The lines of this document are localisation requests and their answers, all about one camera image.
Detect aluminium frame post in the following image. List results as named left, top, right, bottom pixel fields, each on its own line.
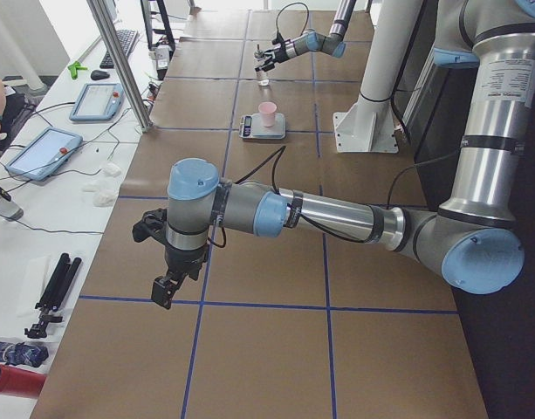
left=86, top=0, right=153, bottom=133

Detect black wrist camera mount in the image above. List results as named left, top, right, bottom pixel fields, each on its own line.
left=132, top=208, right=167, bottom=244

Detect green plastic tool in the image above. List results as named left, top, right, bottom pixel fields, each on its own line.
left=67, top=61, right=87, bottom=80

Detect clear glass sauce bottle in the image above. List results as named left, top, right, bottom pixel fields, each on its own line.
left=254, top=45, right=270, bottom=87

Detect black camera cable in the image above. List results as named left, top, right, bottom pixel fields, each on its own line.
left=208, top=145, right=463, bottom=250
left=272, top=2, right=312, bottom=45

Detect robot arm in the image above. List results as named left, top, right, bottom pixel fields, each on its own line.
left=134, top=1, right=535, bottom=307
left=254, top=0, right=356, bottom=78

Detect teach pendant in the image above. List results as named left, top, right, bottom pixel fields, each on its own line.
left=5, top=127, right=83, bottom=181
left=69, top=83, right=124, bottom=122

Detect pink paper cup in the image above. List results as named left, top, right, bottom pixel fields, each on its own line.
left=257, top=101, right=278, bottom=127

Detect grey water bottle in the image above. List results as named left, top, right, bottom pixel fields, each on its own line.
left=0, top=188, right=24, bottom=221

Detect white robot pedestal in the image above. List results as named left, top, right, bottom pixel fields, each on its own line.
left=333, top=0, right=423, bottom=154

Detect lower teach pendant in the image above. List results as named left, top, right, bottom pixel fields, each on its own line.
left=5, top=127, right=83, bottom=181

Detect folded blue umbrella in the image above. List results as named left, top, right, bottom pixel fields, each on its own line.
left=0, top=341, right=49, bottom=367

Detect crumpled white tissue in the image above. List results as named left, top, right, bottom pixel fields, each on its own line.
left=81, top=161, right=121, bottom=208

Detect black keyboard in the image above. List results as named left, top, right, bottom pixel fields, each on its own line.
left=99, top=29, right=139, bottom=70

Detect upper teach pendant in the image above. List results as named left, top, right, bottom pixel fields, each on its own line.
left=69, top=83, right=124, bottom=122

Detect red cylinder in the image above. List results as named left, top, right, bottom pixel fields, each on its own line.
left=0, top=364, right=46, bottom=399

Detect black folded tripod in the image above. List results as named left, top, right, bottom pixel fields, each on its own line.
left=24, top=253, right=82, bottom=339

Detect black computer mouse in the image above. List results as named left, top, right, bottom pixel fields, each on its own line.
left=90, top=70, right=110, bottom=81

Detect silver kitchen scale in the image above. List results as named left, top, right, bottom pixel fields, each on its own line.
left=238, top=113, right=286, bottom=140

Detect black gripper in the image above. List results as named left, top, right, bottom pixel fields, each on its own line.
left=254, top=37, right=298, bottom=72
left=151, top=244, right=209, bottom=310

